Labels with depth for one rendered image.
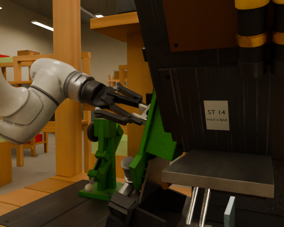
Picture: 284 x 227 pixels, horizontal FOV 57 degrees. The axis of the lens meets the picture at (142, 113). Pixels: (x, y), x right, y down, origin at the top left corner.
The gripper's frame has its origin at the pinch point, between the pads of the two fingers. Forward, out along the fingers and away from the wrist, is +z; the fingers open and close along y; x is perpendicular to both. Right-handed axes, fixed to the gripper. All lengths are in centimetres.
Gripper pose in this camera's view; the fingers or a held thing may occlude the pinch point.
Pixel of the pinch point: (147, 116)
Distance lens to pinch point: 73.0
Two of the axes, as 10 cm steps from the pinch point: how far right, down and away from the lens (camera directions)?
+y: 5.0, -7.0, 5.1
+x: 0.4, 6.0, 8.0
